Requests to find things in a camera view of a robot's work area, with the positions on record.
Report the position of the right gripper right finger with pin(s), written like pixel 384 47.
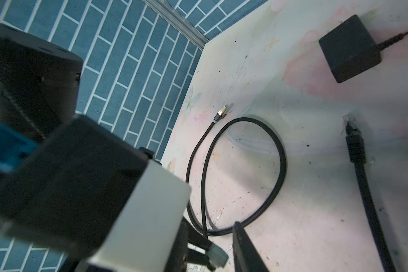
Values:
pixel 245 255

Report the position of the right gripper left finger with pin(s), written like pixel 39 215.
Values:
pixel 177 261

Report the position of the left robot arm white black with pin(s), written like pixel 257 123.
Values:
pixel 39 83

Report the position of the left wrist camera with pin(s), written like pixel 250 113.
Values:
pixel 89 194

